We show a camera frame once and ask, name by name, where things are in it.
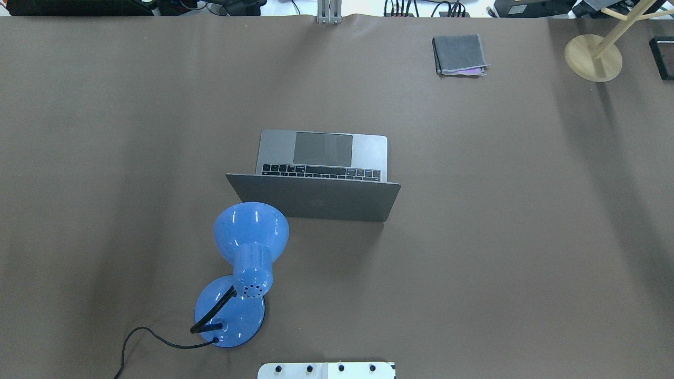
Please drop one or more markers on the grey laptop computer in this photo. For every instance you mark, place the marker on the grey laptop computer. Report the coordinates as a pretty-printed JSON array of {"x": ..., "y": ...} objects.
[{"x": 340, "y": 176}]

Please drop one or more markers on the blue desk lamp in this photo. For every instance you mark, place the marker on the blue desk lamp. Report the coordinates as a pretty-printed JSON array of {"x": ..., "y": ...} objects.
[{"x": 251, "y": 236}]

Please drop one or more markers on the folded grey cloth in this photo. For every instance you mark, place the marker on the folded grey cloth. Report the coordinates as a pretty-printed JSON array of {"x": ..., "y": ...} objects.
[{"x": 459, "y": 55}]

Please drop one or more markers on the wooden mug tree stand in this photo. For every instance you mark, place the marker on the wooden mug tree stand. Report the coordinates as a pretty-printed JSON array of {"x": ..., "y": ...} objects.
[{"x": 596, "y": 58}]

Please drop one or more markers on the black tray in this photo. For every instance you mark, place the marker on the black tray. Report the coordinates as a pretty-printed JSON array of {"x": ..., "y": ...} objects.
[{"x": 662, "y": 51}]

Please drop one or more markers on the aluminium frame post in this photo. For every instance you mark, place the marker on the aluminium frame post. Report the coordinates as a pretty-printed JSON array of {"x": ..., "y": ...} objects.
[{"x": 329, "y": 12}]

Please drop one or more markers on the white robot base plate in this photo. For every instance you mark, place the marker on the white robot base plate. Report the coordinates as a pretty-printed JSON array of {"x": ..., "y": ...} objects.
[{"x": 328, "y": 370}]

